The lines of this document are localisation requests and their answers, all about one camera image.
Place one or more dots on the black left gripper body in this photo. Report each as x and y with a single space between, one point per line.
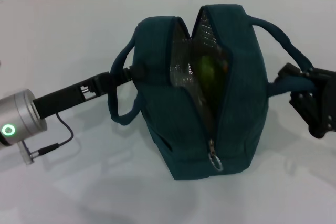
68 95

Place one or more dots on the green cucumber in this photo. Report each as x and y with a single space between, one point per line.
207 72

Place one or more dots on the dark teal fabric lunch bag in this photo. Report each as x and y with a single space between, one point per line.
244 103

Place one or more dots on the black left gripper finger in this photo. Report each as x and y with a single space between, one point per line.
134 73

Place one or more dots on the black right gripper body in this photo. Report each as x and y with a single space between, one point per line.
328 103

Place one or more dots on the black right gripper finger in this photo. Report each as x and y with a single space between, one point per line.
288 70
304 106

